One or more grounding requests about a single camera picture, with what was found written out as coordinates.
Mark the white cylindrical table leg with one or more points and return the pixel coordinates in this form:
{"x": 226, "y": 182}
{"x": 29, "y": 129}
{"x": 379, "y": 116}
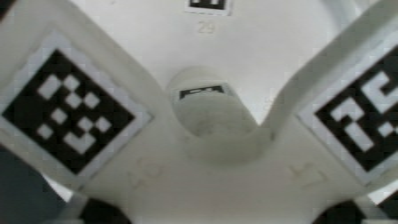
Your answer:
{"x": 207, "y": 104}

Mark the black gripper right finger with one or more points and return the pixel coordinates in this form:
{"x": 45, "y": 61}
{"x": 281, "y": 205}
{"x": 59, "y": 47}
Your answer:
{"x": 358, "y": 211}

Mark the white round table top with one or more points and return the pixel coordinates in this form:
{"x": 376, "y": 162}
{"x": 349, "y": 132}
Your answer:
{"x": 290, "y": 48}

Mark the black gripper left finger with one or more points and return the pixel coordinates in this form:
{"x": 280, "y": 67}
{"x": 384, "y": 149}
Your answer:
{"x": 91, "y": 211}

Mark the white cross-shaped table base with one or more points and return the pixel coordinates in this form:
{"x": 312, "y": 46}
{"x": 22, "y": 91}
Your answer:
{"x": 157, "y": 148}

